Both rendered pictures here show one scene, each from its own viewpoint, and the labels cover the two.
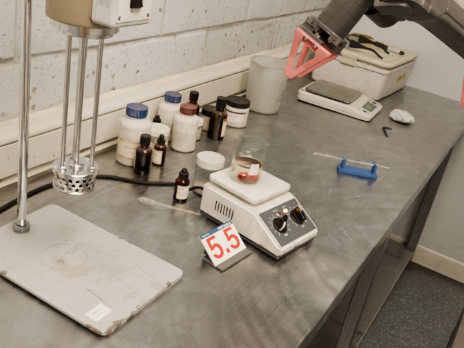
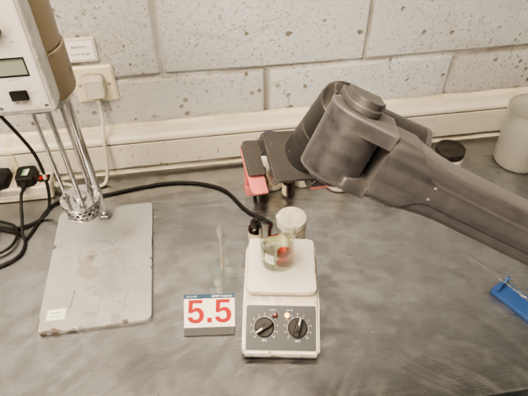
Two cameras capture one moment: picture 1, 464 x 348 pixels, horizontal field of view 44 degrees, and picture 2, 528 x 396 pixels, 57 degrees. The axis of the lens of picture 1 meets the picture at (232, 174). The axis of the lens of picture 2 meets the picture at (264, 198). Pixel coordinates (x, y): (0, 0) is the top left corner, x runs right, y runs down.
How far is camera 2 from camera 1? 0.85 m
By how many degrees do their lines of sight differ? 48
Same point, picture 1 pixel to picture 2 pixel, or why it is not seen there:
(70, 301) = (54, 294)
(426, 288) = not seen: outside the picture
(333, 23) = (289, 151)
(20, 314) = (27, 284)
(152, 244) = (171, 276)
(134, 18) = (24, 108)
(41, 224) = (120, 218)
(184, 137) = not seen: hidden behind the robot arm
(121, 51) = (298, 72)
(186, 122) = not seen: hidden behind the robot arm
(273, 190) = (285, 288)
